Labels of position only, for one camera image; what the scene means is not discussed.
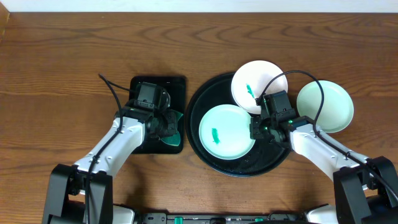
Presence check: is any green scrubbing sponge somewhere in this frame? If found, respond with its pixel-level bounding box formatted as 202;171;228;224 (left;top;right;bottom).
159;109;183;147

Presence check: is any mint plate bottom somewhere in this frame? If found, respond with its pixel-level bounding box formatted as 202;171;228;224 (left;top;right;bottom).
198;105;255;160

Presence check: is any mint plate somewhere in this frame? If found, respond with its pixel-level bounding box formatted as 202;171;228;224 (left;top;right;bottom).
198;105;255;160
297;80;354;133

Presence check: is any white plate top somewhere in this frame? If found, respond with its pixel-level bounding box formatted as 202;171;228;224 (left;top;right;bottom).
231;60;283;114

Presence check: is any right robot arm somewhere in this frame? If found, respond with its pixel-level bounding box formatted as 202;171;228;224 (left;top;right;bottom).
249;110;397;223

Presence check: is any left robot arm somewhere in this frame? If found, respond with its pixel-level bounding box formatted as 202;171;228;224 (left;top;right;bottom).
42;106;183;223

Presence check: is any black round tray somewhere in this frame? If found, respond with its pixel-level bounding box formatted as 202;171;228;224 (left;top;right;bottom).
185;72;290;177

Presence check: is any black rectangular water tray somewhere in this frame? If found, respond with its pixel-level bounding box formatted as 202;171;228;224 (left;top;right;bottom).
129;76;186;154

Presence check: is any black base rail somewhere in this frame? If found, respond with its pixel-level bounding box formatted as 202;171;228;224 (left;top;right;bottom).
133;213;309;224

